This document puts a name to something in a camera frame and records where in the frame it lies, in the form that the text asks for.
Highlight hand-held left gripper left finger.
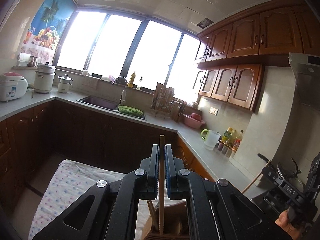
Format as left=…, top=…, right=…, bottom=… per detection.
left=32, top=144, right=160, bottom=240

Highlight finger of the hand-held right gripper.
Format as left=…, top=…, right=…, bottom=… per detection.
left=261, top=167, right=305, bottom=204

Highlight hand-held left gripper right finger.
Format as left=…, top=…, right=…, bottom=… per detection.
left=164, top=144, right=293, bottom=240

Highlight wooden chopstick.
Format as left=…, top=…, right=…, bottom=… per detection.
left=147, top=200, right=159, bottom=231
left=241, top=161, right=272, bottom=194
left=159, top=135, right=165, bottom=233

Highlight wooden utensil holder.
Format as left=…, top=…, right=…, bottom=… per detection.
left=141, top=200, right=192, bottom=240

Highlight black wok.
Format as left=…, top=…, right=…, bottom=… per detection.
left=257, top=153, right=307, bottom=183

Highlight pink plastic basin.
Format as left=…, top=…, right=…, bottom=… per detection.
left=183, top=113, right=206, bottom=130

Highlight row of spice jars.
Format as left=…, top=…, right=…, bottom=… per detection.
left=216, top=140, right=238, bottom=158

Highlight green plastic basket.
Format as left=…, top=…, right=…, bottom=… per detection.
left=118, top=105, right=144, bottom=117

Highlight dish rack with cutting boards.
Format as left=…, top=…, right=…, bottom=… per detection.
left=150, top=82, right=177, bottom=117

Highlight cooking oil bottles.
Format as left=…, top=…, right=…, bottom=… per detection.
left=221, top=127, right=244, bottom=151

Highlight kitchen sink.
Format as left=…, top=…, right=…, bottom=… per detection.
left=76, top=95, right=147, bottom=121

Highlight curved metal faucet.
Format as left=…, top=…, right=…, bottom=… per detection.
left=112, top=76, right=128, bottom=106

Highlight dark wooden lower cabinets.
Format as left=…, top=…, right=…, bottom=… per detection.
left=0, top=99, right=217, bottom=195

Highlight yellow dish soap bottle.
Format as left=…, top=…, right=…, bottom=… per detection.
left=127, top=71, right=137, bottom=89

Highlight floral white tablecloth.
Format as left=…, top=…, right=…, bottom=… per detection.
left=29, top=159, right=160, bottom=240

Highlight steel range hood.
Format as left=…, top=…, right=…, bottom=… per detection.
left=288, top=52, right=320, bottom=108

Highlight kitchen window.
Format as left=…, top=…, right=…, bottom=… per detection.
left=56, top=9, right=201, bottom=98

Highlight small white electric pot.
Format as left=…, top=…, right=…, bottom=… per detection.
left=57, top=74, right=74, bottom=94

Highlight brown wooden upper cabinets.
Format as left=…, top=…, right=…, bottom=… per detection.
left=193, top=3, right=320, bottom=112

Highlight tall white steamer pot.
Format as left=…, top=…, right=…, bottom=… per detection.
left=33, top=62, right=56, bottom=94

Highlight ceiling vent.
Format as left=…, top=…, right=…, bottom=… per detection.
left=197, top=18, right=213, bottom=28

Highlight metal mug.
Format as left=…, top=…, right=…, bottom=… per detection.
left=28, top=55, right=42, bottom=67

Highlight white rice cooker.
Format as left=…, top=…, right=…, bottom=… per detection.
left=0, top=72, right=28, bottom=102

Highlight paper towel roll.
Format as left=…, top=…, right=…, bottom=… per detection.
left=17, top=52, right=31, bottom=67

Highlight clear jug with green handle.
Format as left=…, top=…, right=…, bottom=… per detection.
left=200, top=129, right=222, bottom=151

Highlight tropical fruit wall poster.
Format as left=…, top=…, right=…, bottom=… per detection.
left=21, top=0, right=77, bottom=67

